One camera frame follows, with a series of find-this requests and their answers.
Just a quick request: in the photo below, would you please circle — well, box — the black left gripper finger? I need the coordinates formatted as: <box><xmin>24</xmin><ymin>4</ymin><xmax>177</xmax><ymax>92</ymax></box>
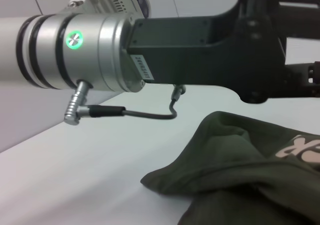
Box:
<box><xmin>284</xmin><ymin>61</ymin><xmax>320</xmax><ymax>100</ymax></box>
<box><xmin>272</xmin><ymin>0</ymin><xmax>320</xmax><ymax>40</ymax></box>

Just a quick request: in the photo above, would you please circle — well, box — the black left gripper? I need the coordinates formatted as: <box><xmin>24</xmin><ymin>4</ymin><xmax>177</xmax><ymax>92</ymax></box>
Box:
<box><xmin>127</xmin><ymin>0</ymin><xmax>292</xmax><ymax>105</ymax></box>

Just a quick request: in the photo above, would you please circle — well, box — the dark green t-shirt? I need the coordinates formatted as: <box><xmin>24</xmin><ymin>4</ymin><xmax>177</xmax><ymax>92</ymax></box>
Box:
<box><xmin>139</xmin><ymin>110</ymin><xmax>320</xmax><ymax>225</ymax></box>

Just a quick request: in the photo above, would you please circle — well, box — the black left cable metal plug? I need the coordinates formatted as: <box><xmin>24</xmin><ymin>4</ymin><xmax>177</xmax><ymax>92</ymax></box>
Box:
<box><xmin>63</xmin><ymin>81</ymin><xmax>188</xmax><ymax>126</ymax></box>

